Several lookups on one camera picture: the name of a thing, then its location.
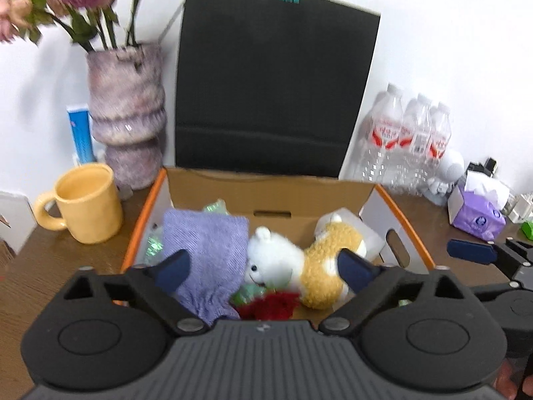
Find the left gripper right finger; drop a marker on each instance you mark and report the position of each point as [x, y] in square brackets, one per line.
[372, 286]

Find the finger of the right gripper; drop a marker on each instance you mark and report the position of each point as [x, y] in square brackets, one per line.
[508, 256]

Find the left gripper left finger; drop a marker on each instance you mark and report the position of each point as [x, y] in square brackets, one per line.
[154, 288]

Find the red flower ornament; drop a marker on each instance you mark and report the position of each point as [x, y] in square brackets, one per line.
[259, 303]

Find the green object at edge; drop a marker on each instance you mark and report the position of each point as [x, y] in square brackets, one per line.
[527, 229]

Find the person's right hand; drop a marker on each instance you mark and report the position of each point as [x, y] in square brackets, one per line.
[504, 382]

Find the white charger plug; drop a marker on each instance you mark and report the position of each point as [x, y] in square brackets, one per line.
[521, 208]

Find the white and tan plush toy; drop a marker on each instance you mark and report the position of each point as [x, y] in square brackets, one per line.
[277, 263]

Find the purple tissue pack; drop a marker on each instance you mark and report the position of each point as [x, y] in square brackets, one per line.
[475, 205]

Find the purple knit pouch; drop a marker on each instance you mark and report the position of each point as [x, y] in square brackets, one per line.
[217, 270]

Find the white robot speaker figure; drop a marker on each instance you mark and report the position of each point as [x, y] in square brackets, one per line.
[439, 186]

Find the yellow ceramic mug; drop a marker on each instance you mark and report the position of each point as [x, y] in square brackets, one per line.
[85, 202]

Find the left clear water bottle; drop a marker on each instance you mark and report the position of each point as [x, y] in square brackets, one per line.
[378, 135]

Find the clear water bottle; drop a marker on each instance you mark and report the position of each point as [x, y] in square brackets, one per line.
[440, 135]
[412, 144]
[378, 135]

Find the red cardboard pumpkin box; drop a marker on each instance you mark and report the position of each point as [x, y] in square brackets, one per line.
[289, 205]

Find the right clear water bottle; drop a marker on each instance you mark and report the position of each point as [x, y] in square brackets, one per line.
[440, 135]

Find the middle clear water bottle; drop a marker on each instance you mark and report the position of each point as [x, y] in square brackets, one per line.
[412, 144]

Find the blue white tube box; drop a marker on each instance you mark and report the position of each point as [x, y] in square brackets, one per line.
[80, 129]

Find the purple textured vase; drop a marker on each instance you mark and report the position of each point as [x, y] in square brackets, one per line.
[127, 108]

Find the black paper shopping bag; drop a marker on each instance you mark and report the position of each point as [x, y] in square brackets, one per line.
[270, 87]

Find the dried pink rose bouquet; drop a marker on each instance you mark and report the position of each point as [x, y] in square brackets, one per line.
[82, 20]

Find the white wall panel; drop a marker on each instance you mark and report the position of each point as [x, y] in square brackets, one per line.
[17, 220]

